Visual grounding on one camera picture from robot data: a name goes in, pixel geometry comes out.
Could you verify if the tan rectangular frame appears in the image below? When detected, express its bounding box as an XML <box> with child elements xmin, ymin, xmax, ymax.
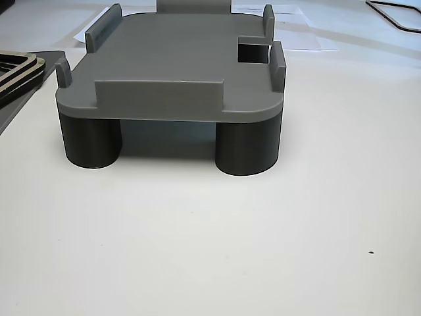
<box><xmin>0</xmin><ymin>70</ymin><xmax>42</xmax><ymax>109</ymax></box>
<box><xmin>0</xmin><ymin>52</ymin><xmax>37</xmax><ymax>88</ymax></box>
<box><xmin>0</xmin><ymin>57</ymin><xmax>45</xmax><ymax>100</ymax></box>

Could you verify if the white paper sheet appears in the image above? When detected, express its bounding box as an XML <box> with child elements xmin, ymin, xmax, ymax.
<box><xmin>73</xmin><ymin>5</ymin><xmax>114</xmax><ymax>44</ymax></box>
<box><xmin>230</xmin><ymin>3</ymin><xmax>317</xmax><ymax>34</ymax></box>

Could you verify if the grey 3D-printed frame holder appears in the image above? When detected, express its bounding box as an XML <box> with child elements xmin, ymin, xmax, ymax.
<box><xmin>54</xmin><ymin>0</ymin><xmax>287</xmax><ymax>177</ymax></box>

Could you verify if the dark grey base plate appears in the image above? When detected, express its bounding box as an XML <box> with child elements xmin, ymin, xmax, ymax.
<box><xmin>0</xmin><ymin>50</ymin><xmax>75</xmax><ymax>136</ymax></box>

